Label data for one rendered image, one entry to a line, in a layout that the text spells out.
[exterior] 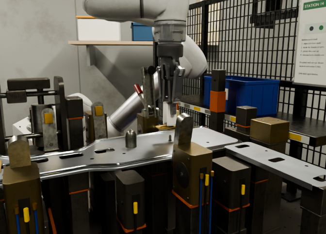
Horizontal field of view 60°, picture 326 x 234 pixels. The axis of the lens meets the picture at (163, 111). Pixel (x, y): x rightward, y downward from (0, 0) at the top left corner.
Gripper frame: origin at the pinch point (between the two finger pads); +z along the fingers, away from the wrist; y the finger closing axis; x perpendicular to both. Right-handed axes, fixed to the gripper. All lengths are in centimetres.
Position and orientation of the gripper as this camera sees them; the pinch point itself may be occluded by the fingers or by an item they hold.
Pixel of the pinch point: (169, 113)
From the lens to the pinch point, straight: 84.0
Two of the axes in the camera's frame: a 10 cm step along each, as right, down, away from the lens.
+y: 4.6, 1.7, -8.7
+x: 8.9, -0.9, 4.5
